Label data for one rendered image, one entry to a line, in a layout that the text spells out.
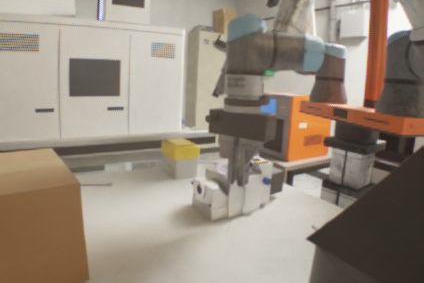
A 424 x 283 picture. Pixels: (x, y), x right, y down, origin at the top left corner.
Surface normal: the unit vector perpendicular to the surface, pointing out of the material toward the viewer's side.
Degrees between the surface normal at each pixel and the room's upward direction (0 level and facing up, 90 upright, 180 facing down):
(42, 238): 90
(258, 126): 90
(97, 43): 90
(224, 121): 90
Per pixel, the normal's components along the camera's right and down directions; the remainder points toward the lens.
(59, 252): 0.64, 0.15
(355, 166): -0.80, 0.06
